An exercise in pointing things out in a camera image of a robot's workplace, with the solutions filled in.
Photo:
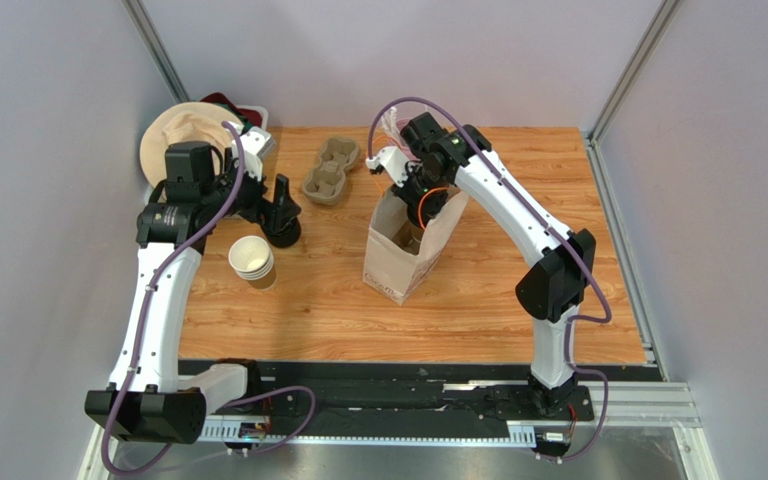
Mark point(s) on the white plastic basket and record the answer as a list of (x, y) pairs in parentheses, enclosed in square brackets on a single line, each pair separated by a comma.
[(256, 141)]

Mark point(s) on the green cloth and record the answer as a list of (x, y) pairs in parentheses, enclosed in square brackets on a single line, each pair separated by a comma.
[(244, 122)]

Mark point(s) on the aluminium frame post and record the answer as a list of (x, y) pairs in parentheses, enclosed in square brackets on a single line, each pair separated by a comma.
[(649, 41), (146, 29)]

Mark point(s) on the aluminium frame post right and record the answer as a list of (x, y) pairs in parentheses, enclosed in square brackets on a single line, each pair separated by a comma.
[(649, 41)]

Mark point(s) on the brown paper cup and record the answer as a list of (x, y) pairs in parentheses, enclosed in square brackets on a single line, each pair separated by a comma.
[(415, 233)]

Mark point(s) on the stack of black lids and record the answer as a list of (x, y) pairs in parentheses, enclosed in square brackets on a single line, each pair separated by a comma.
[(284, 238)]

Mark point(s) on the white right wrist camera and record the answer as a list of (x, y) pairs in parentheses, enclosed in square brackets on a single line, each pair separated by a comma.
[(392, 161)]

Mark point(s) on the aluminium frame post left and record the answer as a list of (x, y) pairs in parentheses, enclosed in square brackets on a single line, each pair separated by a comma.
[(146, 29)]

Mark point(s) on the pink straw holder cup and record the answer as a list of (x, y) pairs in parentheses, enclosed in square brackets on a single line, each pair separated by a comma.
[(393, 133)]

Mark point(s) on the stack of brown paper cups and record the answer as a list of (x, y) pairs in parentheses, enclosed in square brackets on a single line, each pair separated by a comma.
[(252, 259)]

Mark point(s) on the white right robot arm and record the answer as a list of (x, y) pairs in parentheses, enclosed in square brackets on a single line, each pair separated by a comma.
[(559, 259)]

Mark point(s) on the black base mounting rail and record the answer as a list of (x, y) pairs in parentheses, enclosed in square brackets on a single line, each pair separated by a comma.
[(407, 402)]

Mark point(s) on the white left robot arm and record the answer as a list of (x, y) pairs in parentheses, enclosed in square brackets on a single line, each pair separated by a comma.
[(145, 399)]

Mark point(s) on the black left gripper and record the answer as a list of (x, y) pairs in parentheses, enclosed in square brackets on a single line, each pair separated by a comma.
[(259, 205)]

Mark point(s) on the wrapped white straw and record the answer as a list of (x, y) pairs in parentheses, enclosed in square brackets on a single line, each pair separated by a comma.
[(389, 117)]

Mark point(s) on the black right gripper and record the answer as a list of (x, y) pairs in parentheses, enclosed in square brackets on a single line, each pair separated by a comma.
[(418, 197)]

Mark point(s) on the beige bucket hat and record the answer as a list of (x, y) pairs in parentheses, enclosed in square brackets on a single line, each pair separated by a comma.
[(190, 121)]

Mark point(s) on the dark red cloth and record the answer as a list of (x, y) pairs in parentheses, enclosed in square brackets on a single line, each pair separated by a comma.
[(224, 101)]

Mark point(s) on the white paper takeout bag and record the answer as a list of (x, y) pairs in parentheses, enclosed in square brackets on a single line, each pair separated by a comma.
[(389, 270)]

